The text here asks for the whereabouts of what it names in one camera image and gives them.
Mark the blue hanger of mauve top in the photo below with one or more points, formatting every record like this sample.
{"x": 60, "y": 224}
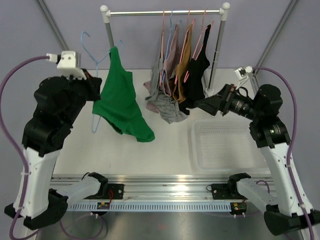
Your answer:
{"x": 163, "y": 73}

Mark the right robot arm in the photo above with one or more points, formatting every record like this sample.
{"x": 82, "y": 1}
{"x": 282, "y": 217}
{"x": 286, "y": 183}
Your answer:
{"x": 290, "y": 210}

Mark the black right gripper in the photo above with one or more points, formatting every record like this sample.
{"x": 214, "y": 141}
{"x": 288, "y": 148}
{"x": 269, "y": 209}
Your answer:
{"x": 222, "y": 101}

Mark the pink hanger of black top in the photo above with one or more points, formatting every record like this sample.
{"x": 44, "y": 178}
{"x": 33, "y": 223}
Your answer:
{"x": 196, "y": 52}

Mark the mauve tank top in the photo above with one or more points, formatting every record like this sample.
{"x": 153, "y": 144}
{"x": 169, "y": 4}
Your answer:
{"x": 171, "y": 62}

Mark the brown tank top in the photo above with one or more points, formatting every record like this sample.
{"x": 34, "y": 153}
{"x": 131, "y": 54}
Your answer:
{"x": 178, "y": 90}

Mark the pink hanger of grey top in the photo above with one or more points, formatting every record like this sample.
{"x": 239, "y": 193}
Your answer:
{"x": 161, "y": 55}

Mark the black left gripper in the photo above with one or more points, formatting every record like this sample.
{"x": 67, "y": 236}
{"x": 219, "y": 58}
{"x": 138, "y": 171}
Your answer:
{"x": 93, "y": 83}

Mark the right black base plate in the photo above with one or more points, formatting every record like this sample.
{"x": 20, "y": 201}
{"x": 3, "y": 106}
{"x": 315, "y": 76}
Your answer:
{"x": 221, "y": 191}

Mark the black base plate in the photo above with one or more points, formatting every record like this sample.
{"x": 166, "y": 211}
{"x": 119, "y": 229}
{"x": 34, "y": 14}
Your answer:
{"x": 113, "y": 191}
{"x": 221, "y": 191}

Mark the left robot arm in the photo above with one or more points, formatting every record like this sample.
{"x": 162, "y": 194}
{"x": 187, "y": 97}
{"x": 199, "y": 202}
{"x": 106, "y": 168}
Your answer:
{"x": 59, "y": 102}

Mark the white plastic basket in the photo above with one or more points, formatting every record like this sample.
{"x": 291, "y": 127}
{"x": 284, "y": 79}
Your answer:
{"x": 225, "y": 145}

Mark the white metal clothes rack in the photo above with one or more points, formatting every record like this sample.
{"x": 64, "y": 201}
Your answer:
{"x": 222, "y": 12}

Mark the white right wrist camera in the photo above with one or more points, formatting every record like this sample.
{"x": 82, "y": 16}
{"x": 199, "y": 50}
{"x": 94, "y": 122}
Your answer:
{"x": 243, "y": 73}

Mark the small circuit board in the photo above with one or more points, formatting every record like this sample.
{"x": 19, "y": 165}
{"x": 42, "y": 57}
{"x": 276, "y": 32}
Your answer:
{"x": 103, "y": 205}
{"x": 239, "y": 206}

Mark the pink hanger of brown top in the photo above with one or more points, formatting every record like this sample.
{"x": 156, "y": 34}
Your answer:
{"x": 186, "y": 36}

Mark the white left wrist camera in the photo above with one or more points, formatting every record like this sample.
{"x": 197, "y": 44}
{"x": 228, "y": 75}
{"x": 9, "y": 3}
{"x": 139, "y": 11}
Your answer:
{"x": 68, "y": 64}

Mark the aluminium mounting rail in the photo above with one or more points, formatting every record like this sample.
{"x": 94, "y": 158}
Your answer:
{"x": 172, "y": 187}

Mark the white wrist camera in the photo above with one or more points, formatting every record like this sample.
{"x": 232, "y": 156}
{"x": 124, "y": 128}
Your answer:
{"x": 243, "y": 73}
{"x": 68, "y": 64}

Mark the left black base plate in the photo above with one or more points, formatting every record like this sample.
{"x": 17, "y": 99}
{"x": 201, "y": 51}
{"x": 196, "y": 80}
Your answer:
{"x": 113, "y": 191}

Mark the white slotted cable duct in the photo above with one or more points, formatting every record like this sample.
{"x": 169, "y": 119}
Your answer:
{"x": 162, "y": 206}

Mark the black tank top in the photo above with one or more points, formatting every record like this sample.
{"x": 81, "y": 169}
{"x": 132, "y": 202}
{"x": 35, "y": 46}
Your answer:
{"x": 193, "y": 87}

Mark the left small circuit board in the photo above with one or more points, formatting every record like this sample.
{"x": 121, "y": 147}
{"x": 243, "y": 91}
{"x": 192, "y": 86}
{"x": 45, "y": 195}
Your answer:
{"x": 103, "y": 205}

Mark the right small circuit board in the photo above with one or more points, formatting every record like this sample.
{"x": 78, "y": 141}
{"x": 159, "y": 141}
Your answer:
{"x": 239, "y": 206}

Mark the grey tank top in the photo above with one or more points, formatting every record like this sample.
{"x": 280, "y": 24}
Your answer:
{"x": 158, "y": 102}

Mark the green tank top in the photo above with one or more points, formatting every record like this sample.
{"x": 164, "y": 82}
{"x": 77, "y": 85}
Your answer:
{"x": 118, "y": 105}

